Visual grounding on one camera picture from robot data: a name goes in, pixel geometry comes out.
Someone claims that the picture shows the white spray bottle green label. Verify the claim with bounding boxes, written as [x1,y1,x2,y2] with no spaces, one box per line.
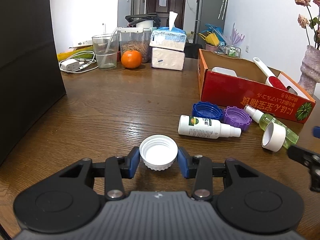
[178,115,241,139]

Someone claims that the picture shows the white bottle cap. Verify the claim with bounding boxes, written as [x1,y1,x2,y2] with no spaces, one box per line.
[139,134,178,171]

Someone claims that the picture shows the blue bottle cap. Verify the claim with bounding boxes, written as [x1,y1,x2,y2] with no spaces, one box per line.
[192,101,223,121]

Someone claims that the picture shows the purple bottle cap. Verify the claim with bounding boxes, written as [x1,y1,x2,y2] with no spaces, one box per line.
[223,106,252,131]

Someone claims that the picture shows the white red lint brush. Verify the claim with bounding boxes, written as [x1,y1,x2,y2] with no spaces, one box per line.
[253,57,287,91]

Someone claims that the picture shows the white translucent plastic container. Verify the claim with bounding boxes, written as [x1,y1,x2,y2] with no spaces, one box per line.
[212,67,237,77]

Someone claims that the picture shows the white tape roll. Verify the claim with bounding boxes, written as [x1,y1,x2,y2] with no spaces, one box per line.
[261,122,286,152]

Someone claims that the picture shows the green liquid spray bottle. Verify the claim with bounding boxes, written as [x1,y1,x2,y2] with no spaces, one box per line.
[244,105,299,152]

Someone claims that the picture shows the pink ceramic vase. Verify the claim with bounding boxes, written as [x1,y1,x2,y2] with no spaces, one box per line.
[298,45,320,96]

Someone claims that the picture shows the orange red cardboard box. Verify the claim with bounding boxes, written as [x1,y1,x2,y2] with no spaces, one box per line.
[197,49,316,124]

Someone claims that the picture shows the orange fruit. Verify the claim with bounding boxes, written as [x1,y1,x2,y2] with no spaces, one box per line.
[121,50,143,69]

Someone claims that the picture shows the purple tissue pack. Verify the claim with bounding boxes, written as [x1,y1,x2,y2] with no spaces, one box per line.
[151,47,185,71]

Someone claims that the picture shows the metal storage cart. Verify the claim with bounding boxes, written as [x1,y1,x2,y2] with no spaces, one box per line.
[217,45,241,59]

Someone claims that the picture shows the black folding chair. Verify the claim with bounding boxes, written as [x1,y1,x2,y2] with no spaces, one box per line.
[184,43,203,59]

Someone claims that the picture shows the black monitor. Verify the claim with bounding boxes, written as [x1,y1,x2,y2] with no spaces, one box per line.
[1,0,66,161]

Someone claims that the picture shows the clear plastic cup with straw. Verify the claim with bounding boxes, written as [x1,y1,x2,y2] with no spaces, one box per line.
[92,28,119,70]

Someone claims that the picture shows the pink bucket with yellow items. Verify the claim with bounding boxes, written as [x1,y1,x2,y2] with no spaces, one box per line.
[198,31,223,52]

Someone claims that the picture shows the dried pink roses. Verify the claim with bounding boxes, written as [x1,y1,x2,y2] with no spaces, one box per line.
[294,0,319,50]

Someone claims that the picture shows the clear food container with lid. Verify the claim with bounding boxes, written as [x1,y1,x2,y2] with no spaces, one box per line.
[118,27,154,63]

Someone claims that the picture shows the blue tissue pack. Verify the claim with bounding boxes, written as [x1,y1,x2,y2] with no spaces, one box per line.
[149,11,187,51]

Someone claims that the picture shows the black white kitchen appliance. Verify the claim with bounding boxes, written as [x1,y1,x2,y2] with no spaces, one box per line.
[125,13,161,28]

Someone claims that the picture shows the grey refrigerator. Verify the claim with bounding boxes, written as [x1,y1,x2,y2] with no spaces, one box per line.
[194,0,225,48]

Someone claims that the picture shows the dark brown entrance door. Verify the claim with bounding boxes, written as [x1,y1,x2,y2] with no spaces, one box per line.
[146,0,186,29]

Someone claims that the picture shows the white charger with cable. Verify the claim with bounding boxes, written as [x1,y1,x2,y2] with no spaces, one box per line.
[59,50,98,74]

